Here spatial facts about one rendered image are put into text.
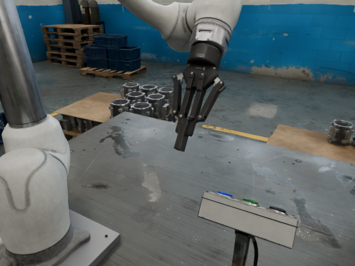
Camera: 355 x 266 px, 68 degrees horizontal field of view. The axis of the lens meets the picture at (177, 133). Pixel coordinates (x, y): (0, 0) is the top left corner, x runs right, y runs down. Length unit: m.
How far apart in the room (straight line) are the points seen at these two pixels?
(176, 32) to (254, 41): 5.24
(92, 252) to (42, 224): 0.16
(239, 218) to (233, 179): 0.55
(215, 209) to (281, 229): 0.12
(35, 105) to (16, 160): 0.19
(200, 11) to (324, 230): 0.71
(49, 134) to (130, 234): 0.37
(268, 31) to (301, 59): 0.85
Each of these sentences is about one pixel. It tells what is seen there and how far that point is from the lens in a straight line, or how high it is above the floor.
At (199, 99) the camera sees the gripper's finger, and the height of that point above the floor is 1.22.
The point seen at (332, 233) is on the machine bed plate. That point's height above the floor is 0.80.
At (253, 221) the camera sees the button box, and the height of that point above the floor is 1.07.
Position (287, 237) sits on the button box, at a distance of 0.50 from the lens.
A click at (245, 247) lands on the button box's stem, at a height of 0.99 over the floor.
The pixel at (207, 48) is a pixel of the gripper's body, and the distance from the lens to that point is 0.60.
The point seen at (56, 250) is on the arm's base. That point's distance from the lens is 0.76.
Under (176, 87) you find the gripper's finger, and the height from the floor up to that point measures 1.23.
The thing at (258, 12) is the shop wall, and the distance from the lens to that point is 5.91.
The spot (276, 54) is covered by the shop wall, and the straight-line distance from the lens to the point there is 5.90.
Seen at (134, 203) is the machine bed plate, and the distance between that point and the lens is 0.93.
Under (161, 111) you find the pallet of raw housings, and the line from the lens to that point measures 2.64.
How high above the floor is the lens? 1.41
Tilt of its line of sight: 27 degrees down
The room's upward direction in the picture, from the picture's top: straight up
